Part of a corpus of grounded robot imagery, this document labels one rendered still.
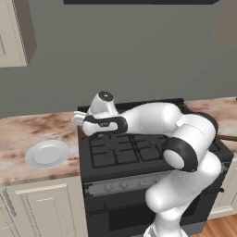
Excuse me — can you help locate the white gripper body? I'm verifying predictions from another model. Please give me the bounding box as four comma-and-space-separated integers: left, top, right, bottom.
71, 111, 88, 127

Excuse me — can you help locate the black stove with hob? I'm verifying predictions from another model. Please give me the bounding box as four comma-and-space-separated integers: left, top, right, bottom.
76, 97, 235, 237

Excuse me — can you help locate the white round plate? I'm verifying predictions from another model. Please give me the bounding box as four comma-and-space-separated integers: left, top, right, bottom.
24, 139, 71, 170

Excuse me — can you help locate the cream base cupboard door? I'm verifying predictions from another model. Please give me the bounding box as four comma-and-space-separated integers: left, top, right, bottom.
208, 157, 237, 220
0, 193, 15, 237
6, 176, 89, 237

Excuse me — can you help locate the black oven door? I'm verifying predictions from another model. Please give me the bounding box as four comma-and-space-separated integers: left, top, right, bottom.
83, 186, 218, 237

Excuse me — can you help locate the dark range hood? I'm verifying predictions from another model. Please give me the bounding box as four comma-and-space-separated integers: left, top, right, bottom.
63, 0, 220, 6

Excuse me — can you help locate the black oven door handle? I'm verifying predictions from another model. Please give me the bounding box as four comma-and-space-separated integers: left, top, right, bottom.
89, 204, 150, 216

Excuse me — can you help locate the grey cupboard handle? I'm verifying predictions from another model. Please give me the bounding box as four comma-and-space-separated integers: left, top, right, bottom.
2, 188, 18, 218

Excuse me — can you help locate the cream wall cupboard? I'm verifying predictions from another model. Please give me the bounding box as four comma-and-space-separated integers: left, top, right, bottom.
0, 0, 38, 69
212, 0, 237, 52

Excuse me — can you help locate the black pan with wooden handle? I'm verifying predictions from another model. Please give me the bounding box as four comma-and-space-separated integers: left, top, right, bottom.
183, 106, 237, 143

